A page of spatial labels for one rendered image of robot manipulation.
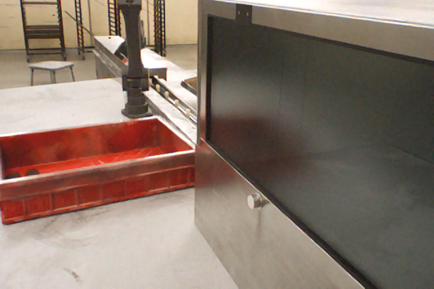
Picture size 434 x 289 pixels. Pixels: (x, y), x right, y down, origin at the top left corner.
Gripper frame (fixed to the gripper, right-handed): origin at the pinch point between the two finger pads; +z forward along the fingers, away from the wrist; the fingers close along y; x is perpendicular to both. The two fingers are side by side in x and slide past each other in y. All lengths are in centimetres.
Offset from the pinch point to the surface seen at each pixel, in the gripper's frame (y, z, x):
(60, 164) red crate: 61, -66, -13
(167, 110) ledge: 24, -47, 15
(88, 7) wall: -232, 614, 63
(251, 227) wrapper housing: 58, -139, -3
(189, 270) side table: 68, -124, 2
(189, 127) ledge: 30, -67, 16
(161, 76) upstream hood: -1.7, 0.6, 23.8
